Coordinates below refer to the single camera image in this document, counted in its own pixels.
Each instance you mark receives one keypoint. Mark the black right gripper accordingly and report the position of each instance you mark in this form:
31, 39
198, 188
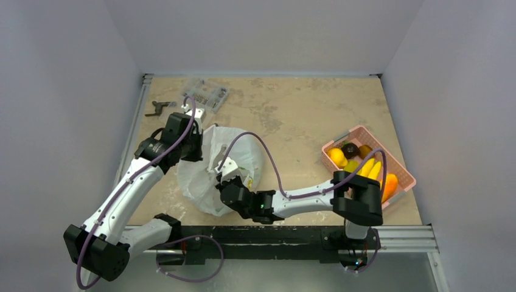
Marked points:
225, 188

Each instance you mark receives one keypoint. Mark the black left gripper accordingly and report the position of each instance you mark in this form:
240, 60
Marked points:
198, 137

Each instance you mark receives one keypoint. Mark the white plastic bag lemon print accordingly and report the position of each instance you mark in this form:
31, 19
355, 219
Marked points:
197, 180

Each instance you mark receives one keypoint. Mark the yellow fake lemon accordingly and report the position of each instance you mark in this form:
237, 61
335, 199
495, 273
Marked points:
337, 156

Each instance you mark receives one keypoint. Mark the yellow green fake starfruit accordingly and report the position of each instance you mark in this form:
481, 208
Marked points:
351, 166

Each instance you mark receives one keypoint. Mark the dark purple fake fruit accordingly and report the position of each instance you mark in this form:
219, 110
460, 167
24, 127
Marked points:
350, 150

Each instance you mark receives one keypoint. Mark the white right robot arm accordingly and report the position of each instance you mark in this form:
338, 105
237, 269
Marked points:
355, 198

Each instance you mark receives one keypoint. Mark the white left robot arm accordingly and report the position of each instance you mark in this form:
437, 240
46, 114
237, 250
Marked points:
102, 245

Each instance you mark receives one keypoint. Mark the brown fake kiwi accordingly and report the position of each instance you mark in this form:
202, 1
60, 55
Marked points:
364, 150

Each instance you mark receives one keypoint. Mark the orange fake fruit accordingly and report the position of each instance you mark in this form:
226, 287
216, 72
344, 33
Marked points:
391, 184

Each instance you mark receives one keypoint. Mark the clear plastic screw box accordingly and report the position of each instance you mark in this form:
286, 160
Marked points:
207, 94

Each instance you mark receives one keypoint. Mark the dark metal clamp tool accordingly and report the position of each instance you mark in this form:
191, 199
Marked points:
159, 108

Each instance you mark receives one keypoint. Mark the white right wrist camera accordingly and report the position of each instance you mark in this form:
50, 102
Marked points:
227, 169

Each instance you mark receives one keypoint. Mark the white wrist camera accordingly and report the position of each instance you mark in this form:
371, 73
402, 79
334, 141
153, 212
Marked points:
198, 113
227, 169

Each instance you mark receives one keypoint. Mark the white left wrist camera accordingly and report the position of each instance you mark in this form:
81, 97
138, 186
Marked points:
198, 113

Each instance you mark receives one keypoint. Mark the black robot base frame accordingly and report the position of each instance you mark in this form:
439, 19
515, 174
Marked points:
193, 245

